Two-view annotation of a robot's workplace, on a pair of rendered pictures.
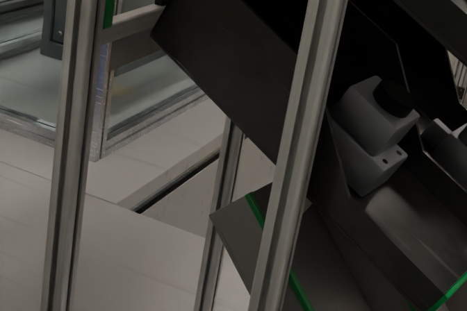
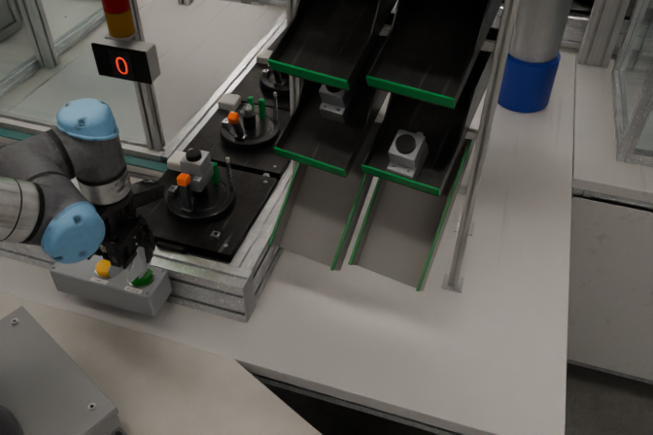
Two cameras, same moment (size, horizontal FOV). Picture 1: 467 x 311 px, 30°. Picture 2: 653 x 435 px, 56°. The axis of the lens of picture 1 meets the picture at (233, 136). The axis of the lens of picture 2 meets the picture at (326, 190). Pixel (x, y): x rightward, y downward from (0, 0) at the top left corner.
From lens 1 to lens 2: 1.15 m
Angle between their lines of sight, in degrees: 73
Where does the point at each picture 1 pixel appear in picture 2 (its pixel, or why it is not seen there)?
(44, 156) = (599, 141)
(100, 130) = (626, 143)
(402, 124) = (324, 92)
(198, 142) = not seen: outside the picture
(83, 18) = not seen: hidden behind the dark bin
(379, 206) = (325, 125)
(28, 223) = (518, 152)
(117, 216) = (559, 181)
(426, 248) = (316, 148)
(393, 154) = (334, 108)
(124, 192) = (591, 179)
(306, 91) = not seen: hidden behind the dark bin
